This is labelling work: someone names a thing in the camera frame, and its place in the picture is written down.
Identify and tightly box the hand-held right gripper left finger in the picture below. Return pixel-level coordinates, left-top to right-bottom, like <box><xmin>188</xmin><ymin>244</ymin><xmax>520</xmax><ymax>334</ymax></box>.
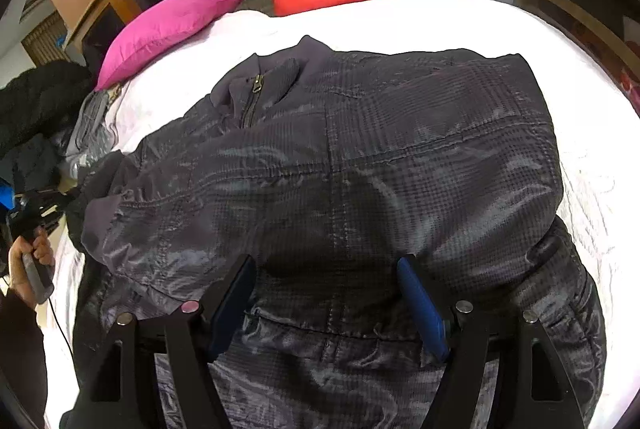
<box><xmin>60</xmin><ymin>253</ymin><xmax>258</xmax><ymax>429</ymax></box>

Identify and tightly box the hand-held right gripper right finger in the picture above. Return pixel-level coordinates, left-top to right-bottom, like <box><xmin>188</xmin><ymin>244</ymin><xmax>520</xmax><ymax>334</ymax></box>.
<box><xmin>396</xmin><ymin>253</ymin><xmax>587</xmax><ymax>429</ymax></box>

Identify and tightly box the dark grey checked jacket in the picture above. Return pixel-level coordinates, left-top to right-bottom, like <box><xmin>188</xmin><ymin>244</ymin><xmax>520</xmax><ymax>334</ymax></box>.
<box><xmin>65</xmin><ymin>35</ymin><xmax>608</xmax><ymax>429</ymax></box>

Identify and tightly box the person's left forearm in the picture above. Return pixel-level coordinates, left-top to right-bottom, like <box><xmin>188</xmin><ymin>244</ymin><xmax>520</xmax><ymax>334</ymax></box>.
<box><xmin>0</xmin><ymin>286</ymin><xmax>48</xmax><ymax>429</ymax></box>

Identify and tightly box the black clothes pile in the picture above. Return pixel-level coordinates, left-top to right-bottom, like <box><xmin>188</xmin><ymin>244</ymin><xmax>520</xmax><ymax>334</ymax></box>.
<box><xmin>0</xmin><ymin>61</ymin><xmax>96</xmax><ymax>190</ymax></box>

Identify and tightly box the person's left hand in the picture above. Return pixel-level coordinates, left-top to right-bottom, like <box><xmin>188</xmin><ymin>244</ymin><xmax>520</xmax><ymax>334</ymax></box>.
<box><xmin>7</xmin><ymin>226</ymin><xmax>56</xmax><ymax>308</ymax></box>

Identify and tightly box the grey cloth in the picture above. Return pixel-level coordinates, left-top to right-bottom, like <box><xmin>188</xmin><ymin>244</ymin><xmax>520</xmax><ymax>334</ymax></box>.
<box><xmin>62</xmin><ymin>86</ymin><xmax>125</xmax><ymax>170</ymax></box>

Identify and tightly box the pink pillow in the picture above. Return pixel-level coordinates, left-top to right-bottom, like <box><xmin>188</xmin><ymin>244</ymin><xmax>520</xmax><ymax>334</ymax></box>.
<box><xmin>96</xmin><ymin>0</ymin><xmax>246</xmax><ymax>92</ymax></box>

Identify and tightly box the white bed sheet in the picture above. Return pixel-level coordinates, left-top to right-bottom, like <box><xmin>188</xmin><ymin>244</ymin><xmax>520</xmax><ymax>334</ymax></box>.
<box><xmin>42</xmin><ymin>0</ymin><xmax>640</xmax><ymax>429</ymax></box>

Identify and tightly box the black cable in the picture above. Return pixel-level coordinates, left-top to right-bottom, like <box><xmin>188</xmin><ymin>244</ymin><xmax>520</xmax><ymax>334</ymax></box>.
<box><xmin>46</xmin><ymin>298</ymin><xmax>77</xmax><ymax>362</ymax></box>

